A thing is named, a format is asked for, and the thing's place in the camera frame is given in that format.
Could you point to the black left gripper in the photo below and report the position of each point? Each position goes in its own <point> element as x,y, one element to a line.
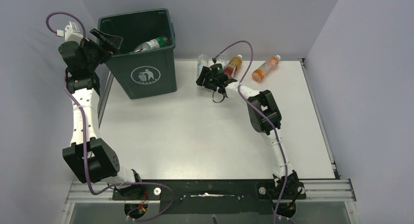
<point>105,50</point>

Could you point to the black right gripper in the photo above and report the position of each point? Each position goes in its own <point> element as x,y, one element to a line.
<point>204,79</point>

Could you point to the clear bottle green cap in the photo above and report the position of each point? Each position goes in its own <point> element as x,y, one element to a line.
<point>156,43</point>

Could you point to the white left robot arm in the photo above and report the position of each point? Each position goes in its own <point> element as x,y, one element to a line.
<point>89,157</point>

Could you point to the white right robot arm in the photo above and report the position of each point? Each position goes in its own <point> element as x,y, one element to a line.
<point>265,118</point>

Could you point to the dark green trash bin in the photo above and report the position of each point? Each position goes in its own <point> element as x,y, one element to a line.
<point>148,73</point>

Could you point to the white blue label bottle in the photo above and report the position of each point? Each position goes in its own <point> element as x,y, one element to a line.
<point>202,61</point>

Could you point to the brown tea bottle red label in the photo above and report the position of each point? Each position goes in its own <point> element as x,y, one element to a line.
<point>232,66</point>

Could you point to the clear bottle blue label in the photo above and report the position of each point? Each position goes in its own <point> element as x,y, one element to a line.
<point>224,56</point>

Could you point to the orange juice bottle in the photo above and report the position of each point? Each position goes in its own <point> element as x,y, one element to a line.
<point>263,70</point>

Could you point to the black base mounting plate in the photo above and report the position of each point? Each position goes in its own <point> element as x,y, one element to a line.
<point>216,196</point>

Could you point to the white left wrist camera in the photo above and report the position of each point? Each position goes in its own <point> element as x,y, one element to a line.
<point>72,32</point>

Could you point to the aluminium frame rail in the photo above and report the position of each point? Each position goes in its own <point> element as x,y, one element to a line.
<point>316,191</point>

